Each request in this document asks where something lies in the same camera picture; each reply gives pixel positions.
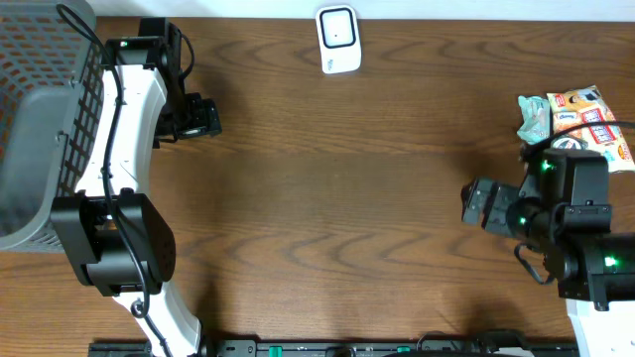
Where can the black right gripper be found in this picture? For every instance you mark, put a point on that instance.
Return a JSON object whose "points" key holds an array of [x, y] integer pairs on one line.
{"points": [[493, 212]]}

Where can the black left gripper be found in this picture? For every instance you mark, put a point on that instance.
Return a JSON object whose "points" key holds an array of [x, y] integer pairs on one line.
{"points": [[205, 120]]}

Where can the teal wet wipes pack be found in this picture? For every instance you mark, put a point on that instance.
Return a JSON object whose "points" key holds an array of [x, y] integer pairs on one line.
{"points": [[536, 125]]}

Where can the orange Kleenex tissue pack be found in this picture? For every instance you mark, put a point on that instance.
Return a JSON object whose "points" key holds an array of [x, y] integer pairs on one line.
{"points": [[564, 120]]}

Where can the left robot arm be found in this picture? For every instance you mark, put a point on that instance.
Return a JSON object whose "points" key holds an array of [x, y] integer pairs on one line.
{"points": [[114, 237]]}

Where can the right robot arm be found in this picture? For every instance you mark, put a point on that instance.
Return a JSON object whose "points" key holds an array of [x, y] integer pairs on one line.
{"points": [[561, 210]]}

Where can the white barcode scanner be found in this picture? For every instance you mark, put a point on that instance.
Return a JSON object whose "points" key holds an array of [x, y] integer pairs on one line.
{"points": [[338, 39]]}

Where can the dark grey plastic basket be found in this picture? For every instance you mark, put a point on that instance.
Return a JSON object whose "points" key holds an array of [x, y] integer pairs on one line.
{"points": [[51, 101]]}

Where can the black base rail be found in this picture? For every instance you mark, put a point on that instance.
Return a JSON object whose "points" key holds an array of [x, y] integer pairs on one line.
{"points": [[492, 343]]}

